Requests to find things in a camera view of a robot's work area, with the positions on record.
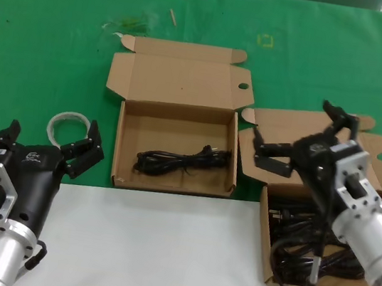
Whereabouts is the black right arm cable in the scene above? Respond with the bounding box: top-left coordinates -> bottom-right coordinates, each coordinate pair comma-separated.
265,184 -> 355,286

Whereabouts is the silver right wrist bracket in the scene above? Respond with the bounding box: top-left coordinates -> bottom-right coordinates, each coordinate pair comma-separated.
320,137 -> 382,223

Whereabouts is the cardboard box with plain lid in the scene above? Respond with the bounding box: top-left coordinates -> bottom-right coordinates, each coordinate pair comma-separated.
90,29 -> 261,206

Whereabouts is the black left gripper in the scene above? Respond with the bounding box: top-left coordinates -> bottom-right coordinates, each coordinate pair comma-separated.
0,105 -> 111,245

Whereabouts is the clear plastic wrapper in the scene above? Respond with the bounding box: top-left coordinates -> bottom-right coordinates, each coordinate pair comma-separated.
99,6 -> 161,43

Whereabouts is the white double-sided tape roll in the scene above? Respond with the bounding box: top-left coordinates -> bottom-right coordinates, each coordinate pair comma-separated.
44,107 -> 93,152

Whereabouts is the black power cable bundle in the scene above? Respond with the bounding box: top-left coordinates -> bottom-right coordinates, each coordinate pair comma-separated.
132,134 -> 234,186
266,231 -> 373,286

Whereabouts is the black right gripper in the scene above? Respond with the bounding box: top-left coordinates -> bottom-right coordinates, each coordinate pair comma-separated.
243,90 -> 364,225

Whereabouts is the green table cloth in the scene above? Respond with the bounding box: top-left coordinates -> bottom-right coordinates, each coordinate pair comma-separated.
0,0 -> 382,240

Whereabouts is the black left wrist cable loop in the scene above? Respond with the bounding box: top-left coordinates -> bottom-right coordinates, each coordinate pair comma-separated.
22,238 -> 50,275

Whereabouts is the cardboard box holding cable pile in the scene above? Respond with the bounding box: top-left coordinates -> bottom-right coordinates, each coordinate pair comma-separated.
216,97 -> 382,286

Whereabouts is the black power cable with plug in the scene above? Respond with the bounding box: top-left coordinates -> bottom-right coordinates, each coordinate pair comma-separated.
265,196 -> 334,244

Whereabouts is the small wooden stick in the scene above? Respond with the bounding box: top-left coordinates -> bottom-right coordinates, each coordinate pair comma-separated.
168,9 -> 181,27

